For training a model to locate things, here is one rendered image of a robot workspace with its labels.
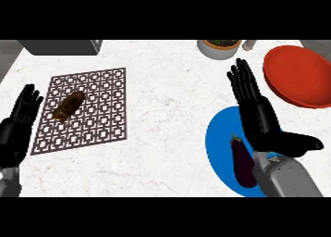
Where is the grey shaker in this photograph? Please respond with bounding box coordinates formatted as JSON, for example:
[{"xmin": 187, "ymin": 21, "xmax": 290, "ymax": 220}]
[{"xmin": 241, "ymin": 39, "xmax": 259, "ymax": 52}]

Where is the brown patterned placemat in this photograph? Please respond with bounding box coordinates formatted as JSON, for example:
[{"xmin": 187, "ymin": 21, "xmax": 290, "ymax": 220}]
[{"xmin": 29, "ymin": 67, "xmax": 129, "ymax": 156}]

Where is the red bowl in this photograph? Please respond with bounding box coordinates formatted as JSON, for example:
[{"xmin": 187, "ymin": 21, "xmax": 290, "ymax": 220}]
[{"xmin": 264, "ymin": 44, "xmax": 331, "ymax": 109}]

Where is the purple eggplant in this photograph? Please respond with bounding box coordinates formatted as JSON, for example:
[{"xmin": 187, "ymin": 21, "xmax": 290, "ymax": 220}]
[{"xmin": 231, "ymin": 133, "xmax": 261, "ymax": 189}]

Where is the brown sweet potato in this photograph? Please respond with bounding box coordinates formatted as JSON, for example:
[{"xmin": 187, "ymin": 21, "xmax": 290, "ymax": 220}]
[{"xmin": 51, "ymin": 91, "xmax": 88, "ymax": 122}]

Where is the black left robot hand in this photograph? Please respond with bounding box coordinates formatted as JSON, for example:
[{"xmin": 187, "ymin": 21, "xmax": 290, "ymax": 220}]
[{"xmin": 0, "ymin": 83, "xmax": 47, "ymax": 171}]

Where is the blue plate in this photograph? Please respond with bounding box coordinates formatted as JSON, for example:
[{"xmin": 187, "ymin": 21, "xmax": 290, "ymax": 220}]
[{"xmin": 206, "ymin": 106, "xmax": 286, "ymax": 198}]

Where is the dark grey appliance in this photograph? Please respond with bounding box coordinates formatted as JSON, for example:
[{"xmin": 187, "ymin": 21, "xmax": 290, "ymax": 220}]
[{"xmin": 17, "ymin": 39, "xmax": 104, "ymax": 56}]

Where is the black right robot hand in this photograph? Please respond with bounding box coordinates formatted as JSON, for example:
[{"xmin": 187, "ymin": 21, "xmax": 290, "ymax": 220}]
[{"xmin": 227, "ymin": 57, "xmax": 326, "ymax": 158}]

